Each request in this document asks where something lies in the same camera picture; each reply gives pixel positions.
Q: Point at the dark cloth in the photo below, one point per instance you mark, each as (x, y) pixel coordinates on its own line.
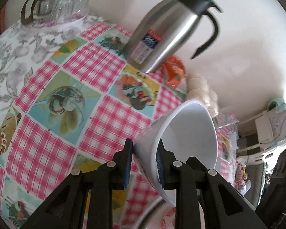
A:
(281, 176)

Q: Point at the stainless steel thermos jug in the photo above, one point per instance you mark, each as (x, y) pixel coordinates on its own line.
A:
(171, 33)

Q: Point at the colourful snack packets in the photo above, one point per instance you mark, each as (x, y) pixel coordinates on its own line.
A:
(240, 176)

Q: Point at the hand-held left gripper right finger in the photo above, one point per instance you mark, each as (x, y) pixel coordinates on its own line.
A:
(160, 169)

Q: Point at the white floral rim plate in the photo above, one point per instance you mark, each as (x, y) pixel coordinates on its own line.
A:
(166, 220)

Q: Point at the cluster of clear glasses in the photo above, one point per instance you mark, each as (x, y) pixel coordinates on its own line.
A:
(71, 3)

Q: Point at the white plastic cup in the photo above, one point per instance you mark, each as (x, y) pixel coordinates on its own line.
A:
(190, 133)

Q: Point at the clear plastic container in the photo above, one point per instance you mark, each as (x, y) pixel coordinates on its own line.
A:
(226, 121)

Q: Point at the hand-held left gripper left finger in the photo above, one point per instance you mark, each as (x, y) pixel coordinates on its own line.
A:
(127, 169)

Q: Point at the green cloth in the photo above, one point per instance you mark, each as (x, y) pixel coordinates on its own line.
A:
(278, 103)

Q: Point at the clear glass jug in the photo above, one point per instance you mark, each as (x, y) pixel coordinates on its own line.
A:
(41, 7)

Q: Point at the patchwork checkered tablecloth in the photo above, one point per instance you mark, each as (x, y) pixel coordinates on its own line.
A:
(62, 59)

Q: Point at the orange snack packet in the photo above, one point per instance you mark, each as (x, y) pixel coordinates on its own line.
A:
(175, 70)

